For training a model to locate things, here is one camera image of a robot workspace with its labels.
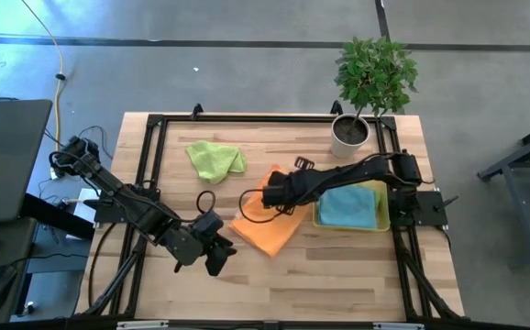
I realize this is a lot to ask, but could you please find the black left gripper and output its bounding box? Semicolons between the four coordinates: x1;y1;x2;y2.
168;210;238;278

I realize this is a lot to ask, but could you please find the yellow cable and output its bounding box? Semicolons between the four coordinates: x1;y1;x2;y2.
20;0;66;139

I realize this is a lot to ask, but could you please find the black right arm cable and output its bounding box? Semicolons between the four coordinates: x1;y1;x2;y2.
238;187;289;225

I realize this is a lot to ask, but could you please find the dark metal cart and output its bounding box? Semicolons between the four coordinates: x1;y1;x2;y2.
477;116;530;270

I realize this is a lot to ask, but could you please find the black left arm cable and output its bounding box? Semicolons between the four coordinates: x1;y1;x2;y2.
49;150;218;226

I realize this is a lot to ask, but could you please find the black aluminium table frame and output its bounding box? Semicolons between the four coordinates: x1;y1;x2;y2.
75;112;467;322

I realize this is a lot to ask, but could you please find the translucent yellow plastic bin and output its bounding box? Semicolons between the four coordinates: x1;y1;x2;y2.
312;179;392;234

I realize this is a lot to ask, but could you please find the green microfiber towel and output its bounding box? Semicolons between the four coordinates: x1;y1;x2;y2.
184;139;248;185

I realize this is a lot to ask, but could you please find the grey laptop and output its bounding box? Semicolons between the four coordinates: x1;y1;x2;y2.
0;99;54;225

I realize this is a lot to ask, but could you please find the black desk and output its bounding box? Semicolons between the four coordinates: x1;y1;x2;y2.
0;192;96;325

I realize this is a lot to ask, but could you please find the silver metal bracket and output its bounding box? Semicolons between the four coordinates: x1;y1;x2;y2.
373;322;425;330
116;320;170;330

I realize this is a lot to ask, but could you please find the blue microfiber towel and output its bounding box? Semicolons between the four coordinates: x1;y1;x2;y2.
317;184;381;230

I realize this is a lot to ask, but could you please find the potted plant in white pot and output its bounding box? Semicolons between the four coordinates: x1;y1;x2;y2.
330;36;420;160

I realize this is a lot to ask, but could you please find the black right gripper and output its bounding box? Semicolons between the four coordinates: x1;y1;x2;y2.
261;156;321;216

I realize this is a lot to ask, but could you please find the orange microfiber towel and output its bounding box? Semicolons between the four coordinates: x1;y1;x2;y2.
228;164;315;259

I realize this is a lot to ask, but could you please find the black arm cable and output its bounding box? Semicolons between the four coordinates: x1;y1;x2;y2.
238;187;289;225
49;150;218;226

